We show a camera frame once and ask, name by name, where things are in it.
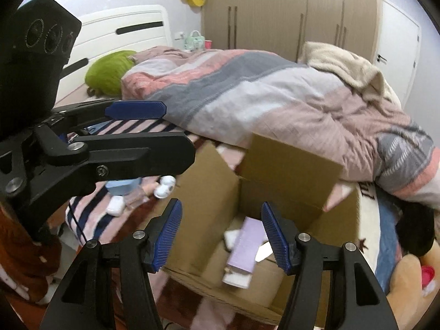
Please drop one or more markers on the mint green bag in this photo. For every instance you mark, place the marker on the mint green bag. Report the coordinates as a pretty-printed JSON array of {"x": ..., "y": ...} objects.
[{"x": 193, "y": 41}]

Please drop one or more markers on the brown cardboard box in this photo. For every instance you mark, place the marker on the brown cardboard box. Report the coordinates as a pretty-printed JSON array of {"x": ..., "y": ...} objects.
[{"x": 213, "y": 213}]

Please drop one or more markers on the black cloth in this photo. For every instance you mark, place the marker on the black cloth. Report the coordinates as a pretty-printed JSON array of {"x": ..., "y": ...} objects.
[{"x": 416, "y": 227}]

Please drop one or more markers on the white paper sheet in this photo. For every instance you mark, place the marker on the white paper sheet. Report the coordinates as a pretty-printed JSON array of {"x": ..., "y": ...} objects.
[{"x": 264, "y": 252}]

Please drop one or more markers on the beige fleece blanket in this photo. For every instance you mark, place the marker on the beige fleece blanket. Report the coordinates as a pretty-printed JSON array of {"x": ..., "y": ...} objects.
[{"x": 350, "y": 67}]

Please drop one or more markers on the pink cup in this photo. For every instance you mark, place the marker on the pink cup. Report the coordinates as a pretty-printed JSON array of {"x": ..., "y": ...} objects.
[{"x": 208, "y": 44}]

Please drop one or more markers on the white printed blanket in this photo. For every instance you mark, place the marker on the white printed blanket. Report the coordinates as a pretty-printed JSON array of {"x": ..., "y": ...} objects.
[{"x": 367, "y": 220}]

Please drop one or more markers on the white bed headboard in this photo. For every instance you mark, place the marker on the white bed headboard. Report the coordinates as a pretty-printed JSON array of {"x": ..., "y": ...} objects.
[{"x": 113, "y": 24}]

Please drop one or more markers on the green pillow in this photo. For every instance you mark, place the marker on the green pillow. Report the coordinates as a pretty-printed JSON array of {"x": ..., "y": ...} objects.
[{"x": 106, "y": 72}]

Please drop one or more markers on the white door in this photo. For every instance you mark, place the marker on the white door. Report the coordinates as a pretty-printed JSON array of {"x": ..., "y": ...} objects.
[{"x": 395, "y": 41}]

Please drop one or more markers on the small white box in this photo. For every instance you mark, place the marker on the small white box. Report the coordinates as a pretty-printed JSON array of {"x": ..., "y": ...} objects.
[{"x": 237, "y": 279}]

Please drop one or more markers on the purple flat box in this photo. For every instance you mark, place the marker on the purple flat box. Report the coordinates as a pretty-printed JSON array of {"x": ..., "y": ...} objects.
[{"x": 245, "y": 247}]

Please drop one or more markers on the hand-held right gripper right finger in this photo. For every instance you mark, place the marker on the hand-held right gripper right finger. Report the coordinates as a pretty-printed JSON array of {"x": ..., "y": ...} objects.
[{"x": 275, "y": 237}]

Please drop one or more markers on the white toy figure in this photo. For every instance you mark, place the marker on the white toy figure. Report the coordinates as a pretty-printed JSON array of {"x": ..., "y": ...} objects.
[{"x": 164, "y": 186}]

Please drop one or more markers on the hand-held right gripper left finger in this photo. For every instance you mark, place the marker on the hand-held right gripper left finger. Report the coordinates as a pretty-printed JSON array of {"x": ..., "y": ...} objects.
[{"x": 168, "y": 233}]

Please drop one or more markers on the blue jeans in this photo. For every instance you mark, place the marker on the blue jeans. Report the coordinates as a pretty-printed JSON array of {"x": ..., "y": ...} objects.
[{"x": 386, "y": 240}]

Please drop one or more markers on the white earbud case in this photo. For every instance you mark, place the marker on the white earbud case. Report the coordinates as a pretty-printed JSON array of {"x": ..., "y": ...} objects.
[{"x": 115, "y": 206}]

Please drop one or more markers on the pink grey striped quilt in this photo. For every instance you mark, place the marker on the pink grey striped quilt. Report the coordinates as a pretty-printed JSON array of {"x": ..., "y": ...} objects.
[{"x": 261, "y": 99}]

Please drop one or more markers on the beige wardrobe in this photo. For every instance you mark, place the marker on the beige wardrobe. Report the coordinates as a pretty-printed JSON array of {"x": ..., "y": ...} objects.
[{"x": 268, "y": 13}]

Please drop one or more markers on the tan plush toy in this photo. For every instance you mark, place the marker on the tan plush toy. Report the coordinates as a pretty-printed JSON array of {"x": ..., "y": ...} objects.
[{"x": 409, "y": 292}]

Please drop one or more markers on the white plush toy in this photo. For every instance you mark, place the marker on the white plush toy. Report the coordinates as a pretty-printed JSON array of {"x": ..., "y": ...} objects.
[{"x": 123, "y": 189}]

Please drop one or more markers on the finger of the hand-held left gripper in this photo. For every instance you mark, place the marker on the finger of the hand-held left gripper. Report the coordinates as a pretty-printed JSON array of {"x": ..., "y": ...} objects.
[
  {"x": 135, "y": 110},
  {"x": 137, "y": 154}
]

